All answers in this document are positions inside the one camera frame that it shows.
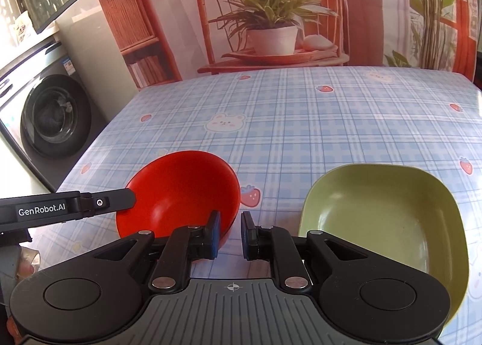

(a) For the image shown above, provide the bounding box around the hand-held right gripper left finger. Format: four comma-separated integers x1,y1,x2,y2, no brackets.
87,210,221,295

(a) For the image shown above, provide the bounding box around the green square plate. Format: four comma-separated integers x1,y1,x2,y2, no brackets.
297,163,470,316

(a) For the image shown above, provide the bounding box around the grey washing machine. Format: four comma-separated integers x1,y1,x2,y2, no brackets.
0,38,111,196

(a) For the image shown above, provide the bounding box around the red plastic bowl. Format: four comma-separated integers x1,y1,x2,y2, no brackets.
115,151,242,252

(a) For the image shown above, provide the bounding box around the printed carton box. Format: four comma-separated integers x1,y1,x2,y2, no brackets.
11,14,37,45

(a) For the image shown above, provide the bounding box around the printed room backdrop cloth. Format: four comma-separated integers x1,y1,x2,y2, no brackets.
92,0,482,88

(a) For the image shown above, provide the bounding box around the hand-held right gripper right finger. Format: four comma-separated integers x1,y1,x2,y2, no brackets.
241,211,378,296

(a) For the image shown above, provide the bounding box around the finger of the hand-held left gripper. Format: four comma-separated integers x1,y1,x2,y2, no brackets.
77,188,137,220

